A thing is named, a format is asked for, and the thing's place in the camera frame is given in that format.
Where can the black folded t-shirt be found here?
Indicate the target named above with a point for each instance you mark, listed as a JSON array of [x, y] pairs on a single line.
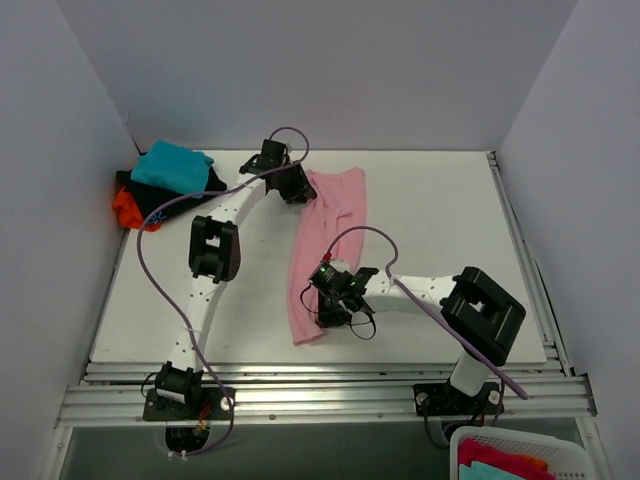
[[123, 178]]

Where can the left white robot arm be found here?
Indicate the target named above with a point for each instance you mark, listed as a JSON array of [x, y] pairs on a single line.
[[214, 259]]

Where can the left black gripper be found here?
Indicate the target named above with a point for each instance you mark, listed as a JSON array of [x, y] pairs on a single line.
[[296, 185]]

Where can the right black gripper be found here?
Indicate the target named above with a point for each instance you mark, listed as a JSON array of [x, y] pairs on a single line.
[[331, 315]]

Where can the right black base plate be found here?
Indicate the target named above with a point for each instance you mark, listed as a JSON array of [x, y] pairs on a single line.
[[442, 399]]

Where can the teal shirt in basket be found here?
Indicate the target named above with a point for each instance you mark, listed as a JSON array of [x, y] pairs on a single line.
[[481, 471]]

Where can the pink t-shirt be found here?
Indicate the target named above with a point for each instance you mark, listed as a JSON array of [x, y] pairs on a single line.
[[341, 203]]

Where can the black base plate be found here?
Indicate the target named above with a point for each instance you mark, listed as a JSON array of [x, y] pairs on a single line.
[[442, 399], [208, 404]]

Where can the teal folded t-shirt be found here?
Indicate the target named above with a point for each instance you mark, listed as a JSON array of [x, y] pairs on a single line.
[[173, 168]]

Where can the orange shirt in basket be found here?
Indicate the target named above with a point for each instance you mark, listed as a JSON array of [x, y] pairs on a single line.
[[538, 463]]

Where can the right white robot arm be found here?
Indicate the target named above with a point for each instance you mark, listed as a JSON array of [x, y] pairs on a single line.
[[470, 307]]

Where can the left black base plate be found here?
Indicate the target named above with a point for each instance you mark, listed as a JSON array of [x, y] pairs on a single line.
[[208, 404]]

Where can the orange folded t-shirt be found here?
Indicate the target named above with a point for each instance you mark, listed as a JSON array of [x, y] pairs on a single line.
[[133, 204]]

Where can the aluminium rail frame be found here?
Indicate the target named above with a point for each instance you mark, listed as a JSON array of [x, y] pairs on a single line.
[[440, 211]]

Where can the red shirt in basket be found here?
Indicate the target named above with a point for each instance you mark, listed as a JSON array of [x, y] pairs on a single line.
[[470, 451]]

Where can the white laundry basket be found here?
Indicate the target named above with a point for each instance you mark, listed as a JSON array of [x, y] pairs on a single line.
[[564, 459]]

